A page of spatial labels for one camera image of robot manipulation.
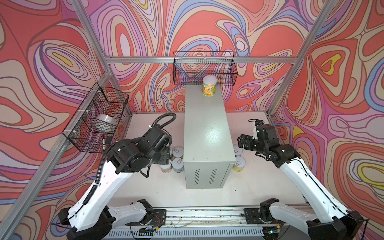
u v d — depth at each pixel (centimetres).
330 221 38
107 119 74
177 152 61
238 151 91
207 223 73
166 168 85
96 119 68
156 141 42
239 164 86
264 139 55
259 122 66
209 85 75
